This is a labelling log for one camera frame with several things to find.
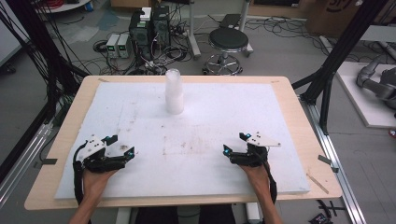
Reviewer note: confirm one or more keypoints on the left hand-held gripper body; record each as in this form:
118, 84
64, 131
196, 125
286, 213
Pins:
93, 146

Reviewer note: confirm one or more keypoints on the grey metal stand leg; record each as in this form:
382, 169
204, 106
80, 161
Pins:
193, 31
246, 31

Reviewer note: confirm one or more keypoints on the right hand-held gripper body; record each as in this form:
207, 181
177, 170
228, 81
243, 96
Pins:
260, 141

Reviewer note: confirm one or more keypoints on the white table leg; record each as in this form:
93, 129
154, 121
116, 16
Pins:
252, 213
124, 216

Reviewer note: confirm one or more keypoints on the black round stool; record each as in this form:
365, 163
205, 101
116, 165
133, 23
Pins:
228, 39

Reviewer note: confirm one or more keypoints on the small black device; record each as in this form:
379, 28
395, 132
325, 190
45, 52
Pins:
320, 218

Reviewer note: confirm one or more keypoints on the black tape strip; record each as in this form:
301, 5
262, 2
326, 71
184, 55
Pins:
49, 161

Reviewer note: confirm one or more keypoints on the grey tape strip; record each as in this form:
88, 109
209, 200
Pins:
327, 161

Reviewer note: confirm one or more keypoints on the small white box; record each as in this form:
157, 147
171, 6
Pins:
145, 14

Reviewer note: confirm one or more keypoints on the brown cardboard box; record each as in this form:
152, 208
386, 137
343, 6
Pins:
336, 17

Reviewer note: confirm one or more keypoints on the aluminium rail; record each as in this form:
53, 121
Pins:
21, 165
334, 161

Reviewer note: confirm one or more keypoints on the stack of clear plastic cups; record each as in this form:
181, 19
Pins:
173, 93

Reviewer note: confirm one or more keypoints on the black metal frame post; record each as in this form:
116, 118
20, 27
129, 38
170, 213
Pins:
339, 59
40, 49

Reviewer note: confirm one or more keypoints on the white foam mat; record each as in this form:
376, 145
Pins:
193, 161

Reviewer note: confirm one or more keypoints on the white round table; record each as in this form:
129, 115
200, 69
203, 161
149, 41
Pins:
65, 5

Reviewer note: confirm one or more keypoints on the person's left hand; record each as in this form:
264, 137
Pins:
93, 183

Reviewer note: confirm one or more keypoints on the person's right hand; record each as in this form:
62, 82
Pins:
258, 180

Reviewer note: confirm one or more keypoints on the white floor board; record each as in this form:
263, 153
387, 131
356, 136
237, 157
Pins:
367, 109

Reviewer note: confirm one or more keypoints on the grey bench power supply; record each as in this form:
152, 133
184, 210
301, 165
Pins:
124, 45
112, 45

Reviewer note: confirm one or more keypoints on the black cross bracket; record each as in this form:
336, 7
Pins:
330, 207

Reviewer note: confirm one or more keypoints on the black computer tower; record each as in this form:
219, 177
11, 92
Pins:
140, 35
161, 28

